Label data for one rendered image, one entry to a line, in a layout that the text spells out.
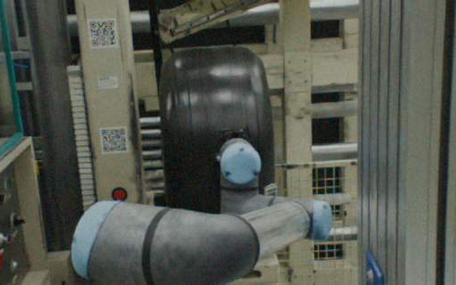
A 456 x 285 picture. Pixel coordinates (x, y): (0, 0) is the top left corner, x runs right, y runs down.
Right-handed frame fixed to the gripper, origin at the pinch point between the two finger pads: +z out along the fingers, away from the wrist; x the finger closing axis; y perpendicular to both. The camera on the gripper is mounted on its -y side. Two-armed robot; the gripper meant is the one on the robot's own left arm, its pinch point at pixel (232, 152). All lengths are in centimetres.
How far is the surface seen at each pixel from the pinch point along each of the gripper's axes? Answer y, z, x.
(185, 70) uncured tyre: 20.7, 12.3, 10.3
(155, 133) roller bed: 0, 61, 23
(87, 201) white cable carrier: -14.6, 23.8, 40.7
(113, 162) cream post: -3.6, 21.4, 32.4
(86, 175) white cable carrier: -6.9, 22.9, 40.4
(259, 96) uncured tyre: 13.1, 7.4, -8.4
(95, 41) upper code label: 29.6, 17.3, 33.7
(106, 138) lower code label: 3.5, 20.5, 33.4
